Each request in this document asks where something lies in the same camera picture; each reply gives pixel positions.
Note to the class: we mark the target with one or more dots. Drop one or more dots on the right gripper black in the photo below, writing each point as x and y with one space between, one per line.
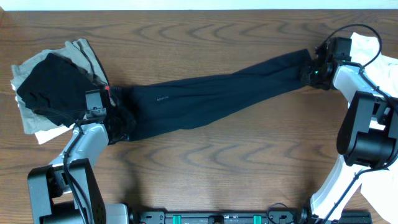
306 76

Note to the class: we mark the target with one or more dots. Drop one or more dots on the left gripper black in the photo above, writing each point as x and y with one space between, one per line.
117 125

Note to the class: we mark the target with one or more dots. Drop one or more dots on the black leggings with red waistband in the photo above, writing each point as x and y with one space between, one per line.
194 102

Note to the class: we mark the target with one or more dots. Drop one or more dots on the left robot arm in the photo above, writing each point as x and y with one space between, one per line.
66 190

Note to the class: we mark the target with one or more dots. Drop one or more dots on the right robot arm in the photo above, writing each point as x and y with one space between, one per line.
366 142

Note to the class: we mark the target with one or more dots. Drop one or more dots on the folded black garment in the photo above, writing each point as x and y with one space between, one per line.
57 84

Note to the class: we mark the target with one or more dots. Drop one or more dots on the folded white garment under pile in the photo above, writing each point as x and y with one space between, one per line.
46 135

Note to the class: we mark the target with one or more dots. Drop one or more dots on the folded beige garment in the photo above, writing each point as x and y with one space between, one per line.
78 52

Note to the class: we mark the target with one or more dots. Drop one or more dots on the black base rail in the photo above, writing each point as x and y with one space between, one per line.
274 216

